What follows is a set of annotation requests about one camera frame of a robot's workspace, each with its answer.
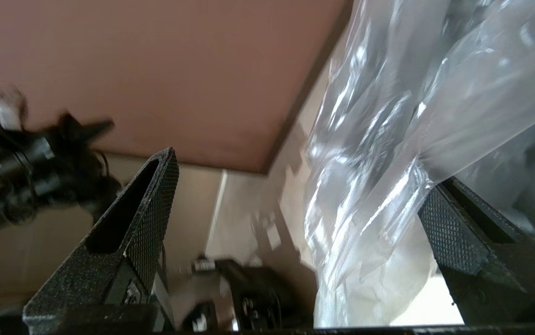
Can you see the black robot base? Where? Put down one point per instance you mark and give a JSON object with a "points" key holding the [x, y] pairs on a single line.
{"points": [[258, 298]]}

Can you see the dark wooden baseboard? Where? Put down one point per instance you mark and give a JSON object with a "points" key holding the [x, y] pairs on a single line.
{"points": [[313, 81]]}

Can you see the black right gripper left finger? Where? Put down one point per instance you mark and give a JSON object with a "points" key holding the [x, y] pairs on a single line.
{"points": [[132, 242]]}

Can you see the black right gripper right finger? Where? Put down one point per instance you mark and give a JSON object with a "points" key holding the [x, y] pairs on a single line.
{"points": [[504, 270]]}

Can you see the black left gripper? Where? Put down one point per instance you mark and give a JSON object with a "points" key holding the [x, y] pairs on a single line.
{"points": [[46, 144]]}

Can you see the clear plastic trash bag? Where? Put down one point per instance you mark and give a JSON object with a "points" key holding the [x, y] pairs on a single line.
{"points": [[388, 116]]}

